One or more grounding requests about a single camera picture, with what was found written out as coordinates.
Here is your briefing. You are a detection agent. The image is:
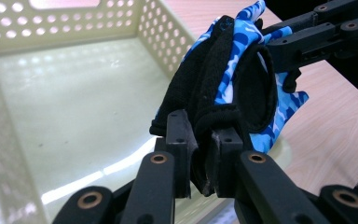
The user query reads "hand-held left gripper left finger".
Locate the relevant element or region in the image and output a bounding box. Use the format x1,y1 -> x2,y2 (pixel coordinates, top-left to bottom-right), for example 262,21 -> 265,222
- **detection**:
166,109 -> 199,199

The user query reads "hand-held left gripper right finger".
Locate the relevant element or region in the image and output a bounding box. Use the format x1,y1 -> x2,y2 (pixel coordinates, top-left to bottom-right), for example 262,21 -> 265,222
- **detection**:
204,127 -> 245,199

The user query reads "black and blue patterned glove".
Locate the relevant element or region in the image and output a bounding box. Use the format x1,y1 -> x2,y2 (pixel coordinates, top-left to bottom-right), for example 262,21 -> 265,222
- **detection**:
148,0 -> 310,198

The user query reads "pale green perforated plastic basket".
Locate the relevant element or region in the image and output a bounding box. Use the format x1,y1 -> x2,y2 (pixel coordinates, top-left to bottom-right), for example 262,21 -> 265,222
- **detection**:
0,0 -> 293,224

